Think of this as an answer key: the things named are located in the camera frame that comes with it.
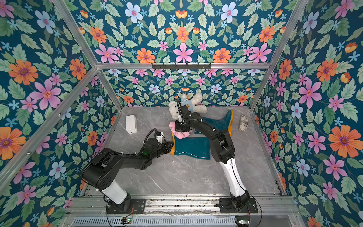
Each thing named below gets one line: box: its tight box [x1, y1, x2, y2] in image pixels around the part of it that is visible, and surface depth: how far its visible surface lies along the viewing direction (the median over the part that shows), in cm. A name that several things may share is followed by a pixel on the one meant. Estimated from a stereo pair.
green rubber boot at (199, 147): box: [170, 132, 211, 160], surface depth 93 cm
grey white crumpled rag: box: [238, 114, 249, 133], surface depth 107 cm
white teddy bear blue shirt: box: [168, 91, 208, 120], surface depth 113 cm
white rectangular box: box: [125, 114, 138, 135], surface depth 106 cm
